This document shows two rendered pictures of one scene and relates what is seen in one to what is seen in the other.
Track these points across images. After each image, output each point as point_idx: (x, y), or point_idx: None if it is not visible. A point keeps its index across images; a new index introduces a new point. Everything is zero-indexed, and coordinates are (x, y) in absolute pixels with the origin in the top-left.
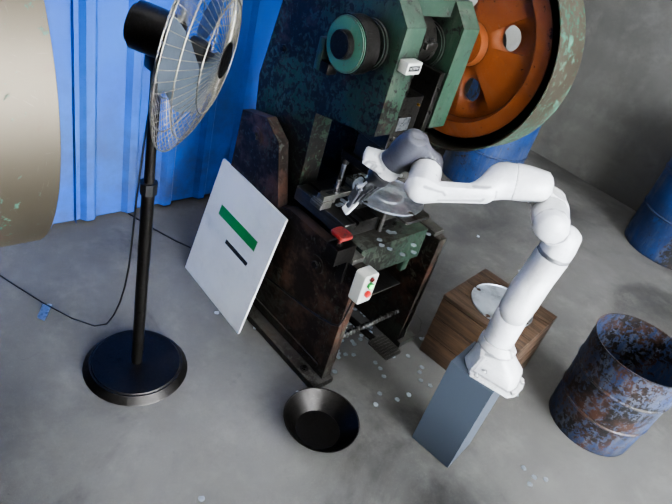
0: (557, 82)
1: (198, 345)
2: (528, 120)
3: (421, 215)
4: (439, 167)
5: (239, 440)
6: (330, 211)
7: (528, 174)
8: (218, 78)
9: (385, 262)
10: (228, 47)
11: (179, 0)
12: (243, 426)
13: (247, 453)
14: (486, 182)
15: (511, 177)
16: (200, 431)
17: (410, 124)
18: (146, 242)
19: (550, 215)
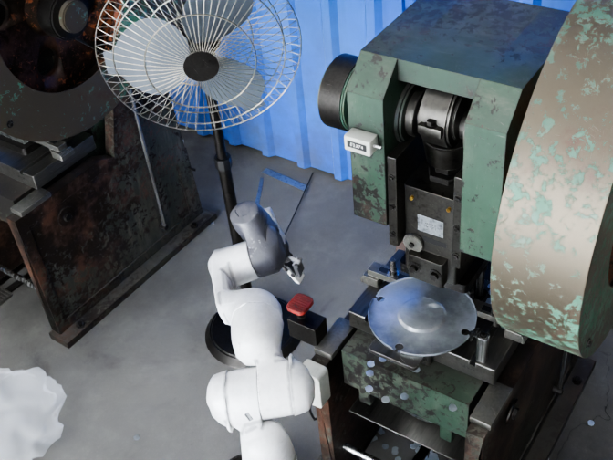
0: (519, 267)
1: (309, 359)
2: (500, 309)
3: (404, 359)
4: (245, 259)
5: (209, 440)
6: (368, 290)
7: (239, 316)
8: (196, 80)
9: (396, 398)
10: (196, 55)
11: (104, 7)
12: (227, 436)
13: (197, 452)
14: (224, 297)
15: (233, 308)
16: (205, 406)
17: (448, 234)
18: (226, 211)
19: (212, 376)
